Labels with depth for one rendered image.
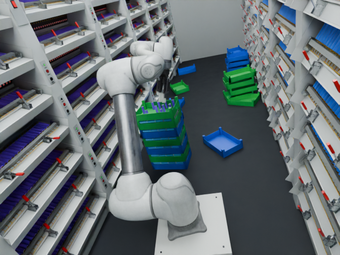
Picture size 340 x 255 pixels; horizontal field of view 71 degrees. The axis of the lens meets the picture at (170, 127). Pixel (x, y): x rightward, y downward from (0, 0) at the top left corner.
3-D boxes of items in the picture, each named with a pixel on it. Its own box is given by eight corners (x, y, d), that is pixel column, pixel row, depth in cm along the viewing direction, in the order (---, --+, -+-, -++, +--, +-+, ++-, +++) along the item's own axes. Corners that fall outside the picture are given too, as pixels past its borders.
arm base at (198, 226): (197, 196, 127) (195, 188, 124) (208, 231, 107) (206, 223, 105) (164, 204, 127) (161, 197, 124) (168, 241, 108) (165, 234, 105)
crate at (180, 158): (189, 146, 206) (187, 138, 202) (185, 161, 189) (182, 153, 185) (157, 147, 216) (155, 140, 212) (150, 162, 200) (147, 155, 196)
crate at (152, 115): (179, 104, 186) (177, 95, 182) (173, 118, 170) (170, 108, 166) (144, 109, 196) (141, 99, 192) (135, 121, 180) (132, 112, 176)
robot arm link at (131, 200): (154, 224, 101) (105, 228, 105) (162, 213, 117) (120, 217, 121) (130, 50, 108) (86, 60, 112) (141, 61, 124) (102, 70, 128)
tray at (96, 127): (122, 107, 208) (122, 92, 200) (90, 150, 157) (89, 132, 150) (99, 102, 209) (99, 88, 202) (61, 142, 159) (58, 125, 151)
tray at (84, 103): (114, 86, 198) (114, 70, 190) (77, 124, 148) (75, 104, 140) (90, 81, 200) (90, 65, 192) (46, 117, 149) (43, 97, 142)
